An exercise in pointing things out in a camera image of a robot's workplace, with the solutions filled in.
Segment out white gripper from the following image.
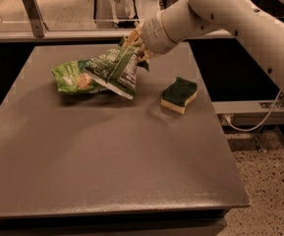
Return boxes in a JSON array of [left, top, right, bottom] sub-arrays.
[[123, 11, 176, 63]]

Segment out green jalapeno chip bag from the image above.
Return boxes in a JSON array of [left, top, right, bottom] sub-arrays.
[[84, 44, 142, 99]]

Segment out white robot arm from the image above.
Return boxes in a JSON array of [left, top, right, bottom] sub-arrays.
[[125, 0, 284, 93]]

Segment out green rice chip bag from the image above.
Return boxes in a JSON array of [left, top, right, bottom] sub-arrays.
[[51, 61, 106, 95]]

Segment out green and yellow sponge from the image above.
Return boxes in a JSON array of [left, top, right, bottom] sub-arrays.
[[160, 77, 198, 114]]

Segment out glass barrier panel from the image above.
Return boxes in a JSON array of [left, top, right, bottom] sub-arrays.
[[0, 0, 160, 32]]

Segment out left metal rail bracket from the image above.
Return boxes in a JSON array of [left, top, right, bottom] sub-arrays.
[[22, 0, 46, 37]]

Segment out white cable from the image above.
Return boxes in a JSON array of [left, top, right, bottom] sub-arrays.
[[223, 89, 283, 133]]

